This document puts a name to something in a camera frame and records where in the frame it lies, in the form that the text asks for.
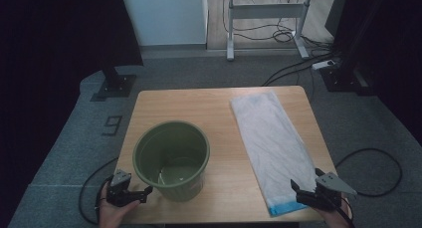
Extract white metal desk frame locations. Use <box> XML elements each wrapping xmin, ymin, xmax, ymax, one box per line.
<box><xmin>223</xmin><ymin>0</ymin><xmax>315</xmax><ymax>62</ymax></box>

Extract black looped floor cable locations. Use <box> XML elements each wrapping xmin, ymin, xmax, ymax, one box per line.
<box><xmin>334</xmin><ymin>147</ymin><xmax>403</xmax><ymax>198</ymax></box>

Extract person's right hand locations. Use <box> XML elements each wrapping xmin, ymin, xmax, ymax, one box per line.
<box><xmin>315</xmin><ymin>196</ymin><xmax>354</xmax><ymax>228</ymax></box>

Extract white panel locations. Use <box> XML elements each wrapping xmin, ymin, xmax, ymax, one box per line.
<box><xmin>119</xmin><ymin>0</ymin><xmax>209</xmax><ymax>47</ymax></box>

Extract black stand with base plate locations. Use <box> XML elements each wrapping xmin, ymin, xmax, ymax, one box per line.
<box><xmin>318</xmin><ymin>0</ymin><xmax>377</xmax><ymax>97</ymax></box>
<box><xmin>90</xmin><ymin>66</ymin><xmax>137</xmax><ymax>103</ymax></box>

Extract person's left hand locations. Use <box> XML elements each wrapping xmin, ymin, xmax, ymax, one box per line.
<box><xmin>98</xmin><ymin>182</ymin><xmax>142</xmax><ymax>228</ymax></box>

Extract white power strip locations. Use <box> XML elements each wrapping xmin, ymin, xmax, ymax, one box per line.
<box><xmin>311</xmin><ymin>59</ymin><xmax>336</xmax><ymax>71</ymax></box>

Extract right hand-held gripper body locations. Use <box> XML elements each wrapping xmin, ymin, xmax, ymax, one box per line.
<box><xmin>312</xmin><ymin>171</ymin><xmax>358</xmax><ymax>212</ymax></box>

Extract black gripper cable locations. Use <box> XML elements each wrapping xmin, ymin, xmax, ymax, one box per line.
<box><xmin>326</xmin><ymin>194</ymin><xmax>355</xmax><ymax>228</ymax></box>
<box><xmin>79</xmin><ymin>156</ymin><xmax>119</xmax><ymax>226</ymax></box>

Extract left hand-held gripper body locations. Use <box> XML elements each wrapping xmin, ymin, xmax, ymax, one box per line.
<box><xmin>105</xmin><ymin>168</ymin><xmax>134</xmax><ymax>208</ymax></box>

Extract white plastic bag blue band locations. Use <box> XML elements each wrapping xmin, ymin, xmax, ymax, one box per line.
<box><xmin>229</xmin><ymin>90</ymin><xmax>318</xmax><ymax>218</ymax></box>

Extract tangle of black cables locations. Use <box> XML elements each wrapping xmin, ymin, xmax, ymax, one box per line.
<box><xmin>221</xmin><ymin>0</ymin><xmax>334</xmax><ymax>50</ymax></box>

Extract black floor cables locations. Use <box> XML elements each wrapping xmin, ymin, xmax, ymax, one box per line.
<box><xmin>261</xmin><ymin>51</ymin><xmax>334</xmax><ymax>88</ymax></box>

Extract green plastic bin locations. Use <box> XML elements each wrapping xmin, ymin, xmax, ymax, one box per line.
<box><xmin>132</xmin><ymin>120</ymin><xmax>211</xmax><ymax>203</ymax></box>

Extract black curtain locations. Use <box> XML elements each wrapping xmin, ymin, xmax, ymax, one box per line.
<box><xmin>0</xmin><ymin>0</ymin><xmax>144</xmax><ymax>219</ymax></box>
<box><xmin>374</xmin><ymin>0</ymin><xmax>422</xmax><ymax>146</ymax></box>

